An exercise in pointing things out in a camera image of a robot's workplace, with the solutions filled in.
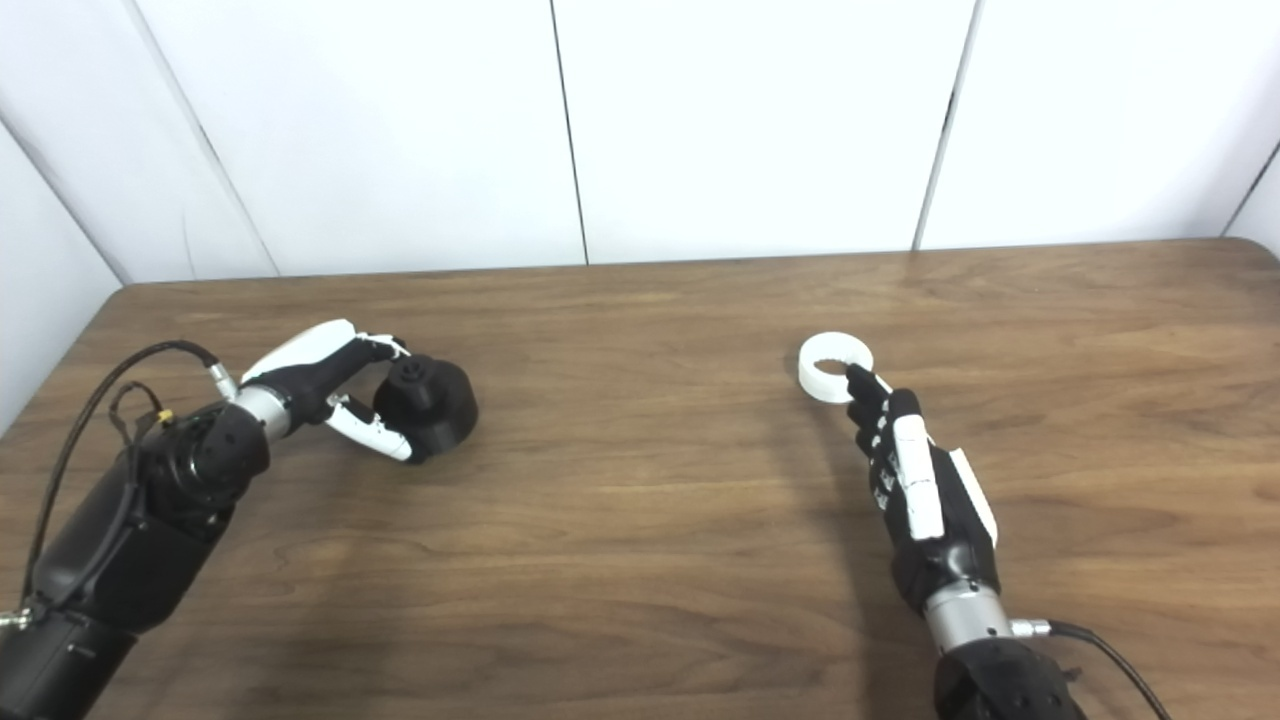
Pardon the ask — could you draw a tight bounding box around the round black part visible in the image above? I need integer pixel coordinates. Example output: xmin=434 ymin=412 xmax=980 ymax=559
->
xmin=373 ymin=355 xmax=479 ymax=464

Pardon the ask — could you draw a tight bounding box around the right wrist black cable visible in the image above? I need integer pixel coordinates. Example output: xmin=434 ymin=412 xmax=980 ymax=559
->
xmin=1010 ymin=618 xmax=1171 ymax=720

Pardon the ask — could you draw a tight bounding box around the white ring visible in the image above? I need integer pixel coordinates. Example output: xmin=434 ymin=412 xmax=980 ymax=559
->
xmin=797 ymin=332 xmax=875 ymax=406

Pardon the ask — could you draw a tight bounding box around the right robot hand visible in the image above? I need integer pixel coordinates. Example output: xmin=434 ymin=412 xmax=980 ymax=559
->
xmin=845 ymin=363 xmax=1001 ymax=616

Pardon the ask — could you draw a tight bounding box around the thin wire with yellow connector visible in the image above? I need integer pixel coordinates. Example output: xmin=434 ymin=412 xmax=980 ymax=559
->
xmin=108 ymin=380 xmax=177 ymax=446

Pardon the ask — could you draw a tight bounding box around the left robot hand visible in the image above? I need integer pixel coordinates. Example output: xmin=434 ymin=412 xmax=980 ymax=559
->
xmin=240 ymin=319 xmax=416 ymax=464

